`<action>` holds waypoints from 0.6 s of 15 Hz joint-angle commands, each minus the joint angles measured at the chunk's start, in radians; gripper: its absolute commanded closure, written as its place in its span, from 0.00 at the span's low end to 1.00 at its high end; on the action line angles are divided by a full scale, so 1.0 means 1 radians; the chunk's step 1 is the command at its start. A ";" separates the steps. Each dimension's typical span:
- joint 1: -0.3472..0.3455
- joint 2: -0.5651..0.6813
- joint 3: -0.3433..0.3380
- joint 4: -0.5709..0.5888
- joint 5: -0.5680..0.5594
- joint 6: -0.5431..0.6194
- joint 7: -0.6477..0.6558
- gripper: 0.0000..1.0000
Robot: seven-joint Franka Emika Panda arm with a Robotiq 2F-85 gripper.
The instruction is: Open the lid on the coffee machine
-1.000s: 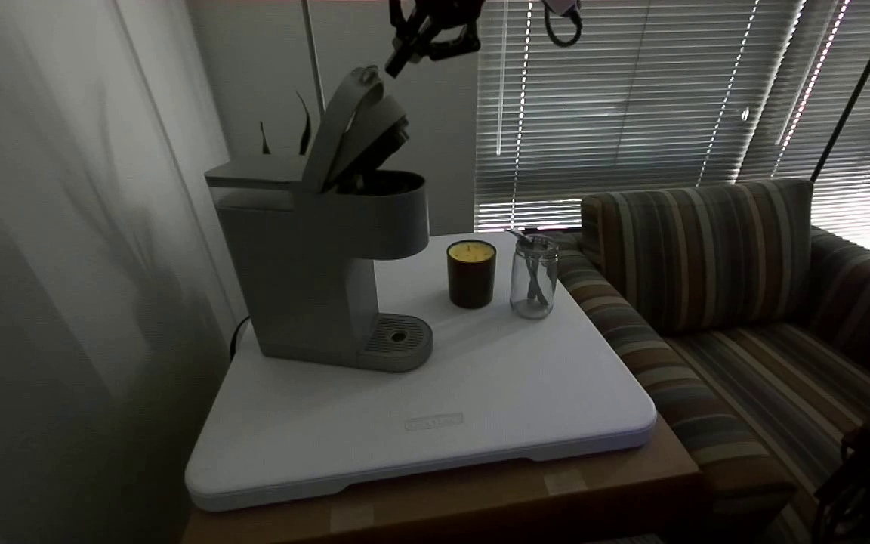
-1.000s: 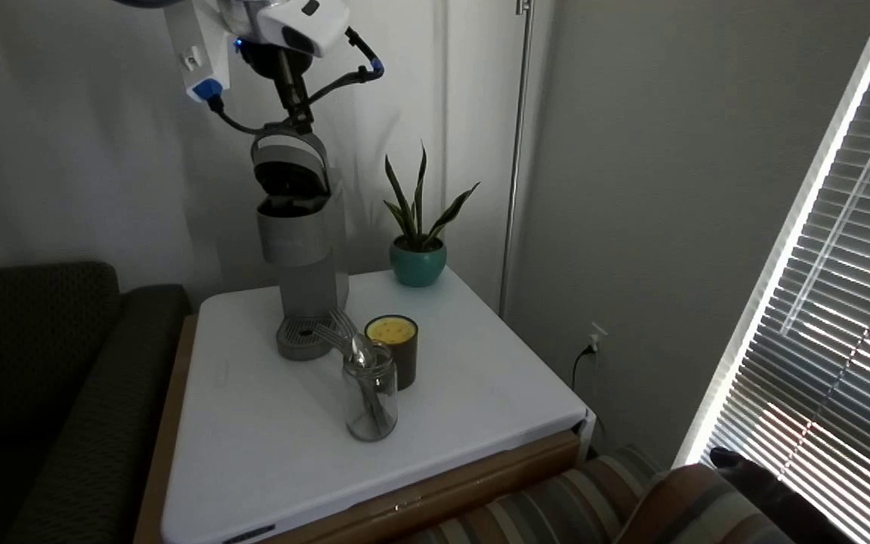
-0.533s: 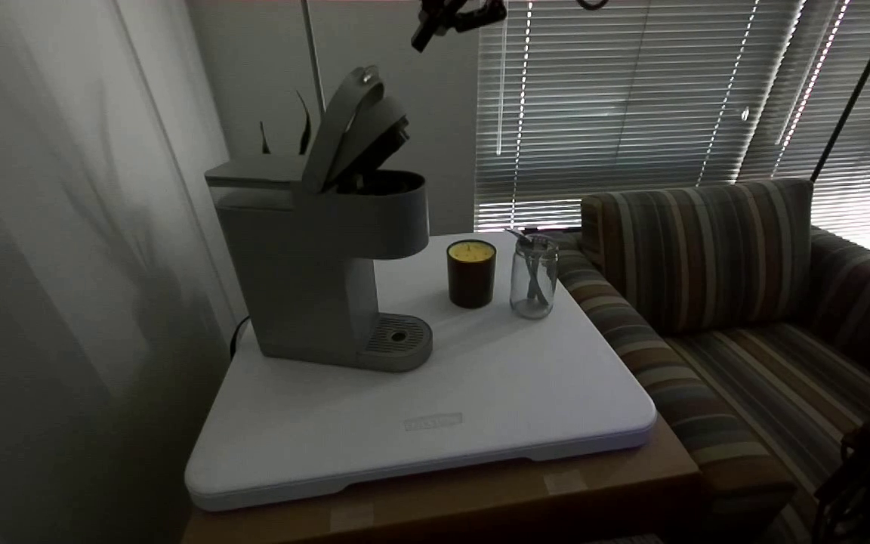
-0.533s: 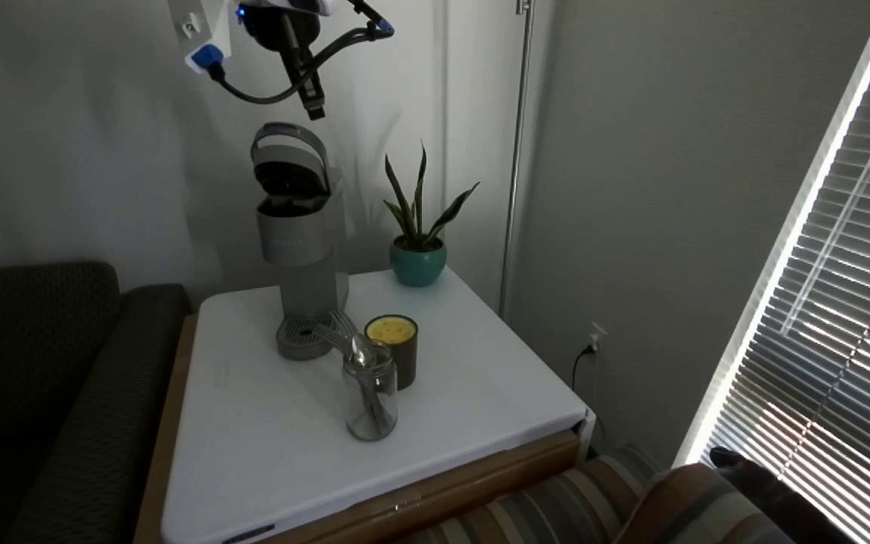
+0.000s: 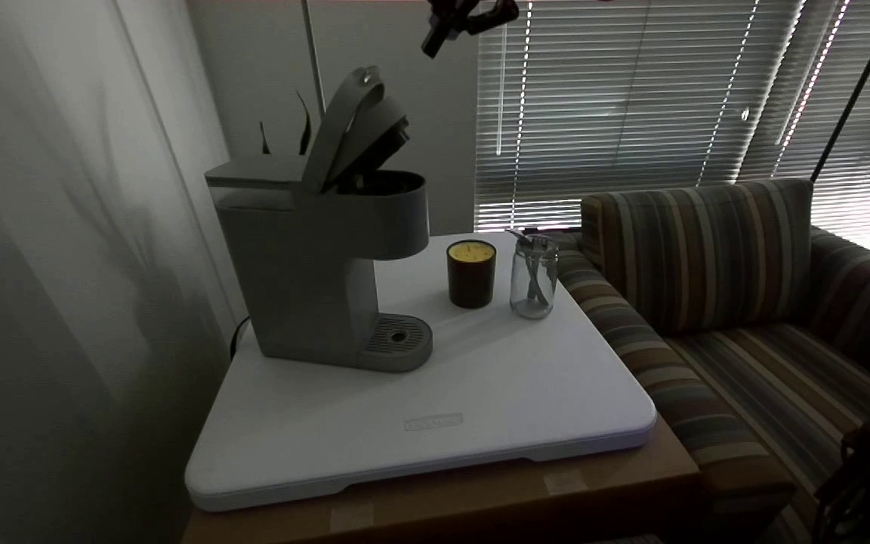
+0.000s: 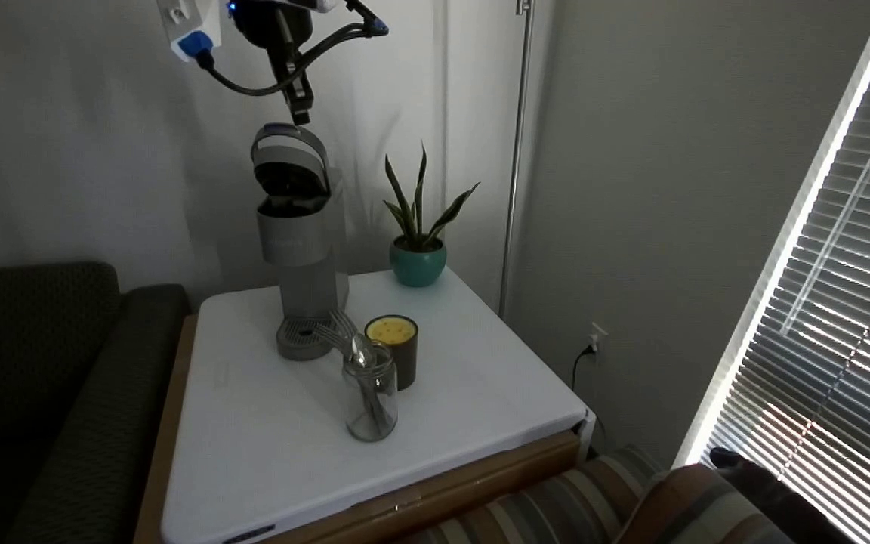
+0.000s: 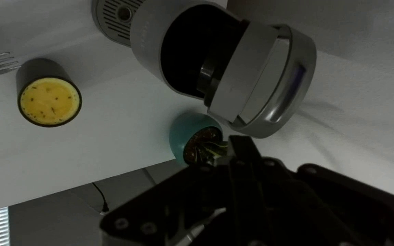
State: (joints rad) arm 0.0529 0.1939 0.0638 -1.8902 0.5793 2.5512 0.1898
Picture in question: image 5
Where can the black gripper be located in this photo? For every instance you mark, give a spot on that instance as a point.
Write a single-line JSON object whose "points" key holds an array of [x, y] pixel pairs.
{"points": [[480, 14]]}

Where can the grey coffee machine lid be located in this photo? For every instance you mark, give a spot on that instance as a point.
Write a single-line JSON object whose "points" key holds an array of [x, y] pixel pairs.
{"points": [[354, 126]]}

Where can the grey pod coffee machine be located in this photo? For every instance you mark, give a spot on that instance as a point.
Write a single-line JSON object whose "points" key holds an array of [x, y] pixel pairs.
{"points": [[304, 274]]}

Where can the thin dark rod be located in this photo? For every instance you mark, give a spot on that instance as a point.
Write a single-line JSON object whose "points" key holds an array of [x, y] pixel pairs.
{"points": [[312, 63]]}

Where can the dark plant leaves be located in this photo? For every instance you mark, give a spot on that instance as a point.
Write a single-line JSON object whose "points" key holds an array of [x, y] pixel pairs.
{"points": [[304, 121]]}

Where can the window venetian blinds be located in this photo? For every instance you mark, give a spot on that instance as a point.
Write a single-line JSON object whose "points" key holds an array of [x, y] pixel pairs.
{"points": [[604, 131]]}

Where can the dark candle jar yellow wax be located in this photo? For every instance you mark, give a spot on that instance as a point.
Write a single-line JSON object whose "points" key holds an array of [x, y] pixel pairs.
{"points": [[472, 277]]}

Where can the clear glass jar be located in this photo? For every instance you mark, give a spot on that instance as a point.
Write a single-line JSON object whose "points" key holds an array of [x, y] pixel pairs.
{"points": [[532, 298]]}

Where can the striped fabric sofa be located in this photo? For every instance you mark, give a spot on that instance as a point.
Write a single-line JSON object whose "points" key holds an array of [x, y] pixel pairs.
{"points": [[718, 274]]}

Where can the black slanted pole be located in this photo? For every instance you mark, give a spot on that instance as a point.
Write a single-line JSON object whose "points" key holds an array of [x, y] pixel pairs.
{"points": [[852, 91]]}

